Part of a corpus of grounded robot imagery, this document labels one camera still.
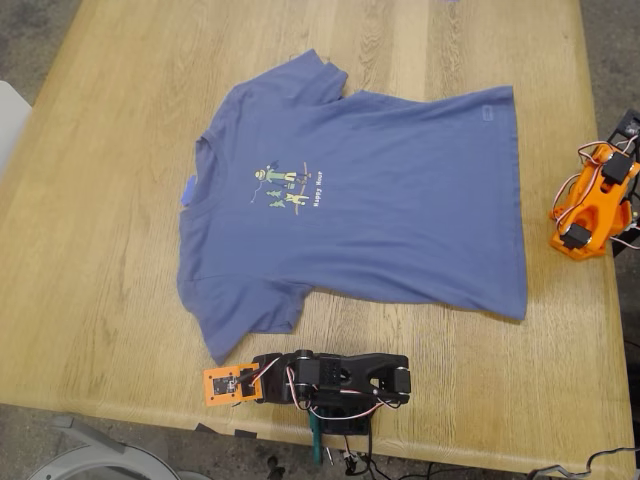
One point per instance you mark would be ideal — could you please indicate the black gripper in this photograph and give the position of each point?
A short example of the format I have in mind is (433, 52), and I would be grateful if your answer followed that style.
(276, 386)

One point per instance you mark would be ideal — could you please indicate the blue printed T-shirt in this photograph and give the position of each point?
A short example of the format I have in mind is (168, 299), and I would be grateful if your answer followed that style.
(375, 225)

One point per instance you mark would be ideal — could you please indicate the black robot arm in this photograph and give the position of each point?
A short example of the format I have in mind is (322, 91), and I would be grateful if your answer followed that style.
(370, 370)

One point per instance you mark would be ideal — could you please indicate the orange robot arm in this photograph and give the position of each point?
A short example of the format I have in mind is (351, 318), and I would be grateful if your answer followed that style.
(595, 205)

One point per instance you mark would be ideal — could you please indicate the black tape patch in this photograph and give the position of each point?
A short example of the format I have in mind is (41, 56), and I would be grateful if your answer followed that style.
(205, 428)
(245, 433)

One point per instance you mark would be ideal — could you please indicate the green table clamp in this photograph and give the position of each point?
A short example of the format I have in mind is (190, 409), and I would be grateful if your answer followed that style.
(317, 440)

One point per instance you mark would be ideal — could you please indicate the grey white swivel chair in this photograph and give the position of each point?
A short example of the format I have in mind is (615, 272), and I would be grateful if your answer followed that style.
(100, 452)

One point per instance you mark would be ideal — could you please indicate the orange camera mount with board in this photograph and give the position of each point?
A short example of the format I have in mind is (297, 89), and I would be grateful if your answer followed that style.
(220, 387)

